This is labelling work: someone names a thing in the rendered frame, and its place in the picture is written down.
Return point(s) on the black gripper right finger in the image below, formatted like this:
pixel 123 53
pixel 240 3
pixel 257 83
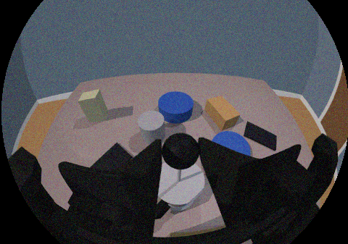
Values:
pixel 237 178

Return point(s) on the glass french press with plunger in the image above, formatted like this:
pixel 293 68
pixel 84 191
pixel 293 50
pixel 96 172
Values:
pixel 181 180

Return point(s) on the blue short cylinder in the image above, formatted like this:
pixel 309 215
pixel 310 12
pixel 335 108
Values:
pixel 176 107
pixel 233 141

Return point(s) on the grey cylinder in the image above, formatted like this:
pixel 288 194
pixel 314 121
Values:
pixel 152 126

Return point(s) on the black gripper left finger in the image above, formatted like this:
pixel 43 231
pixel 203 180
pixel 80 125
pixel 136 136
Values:
pixel 134 185

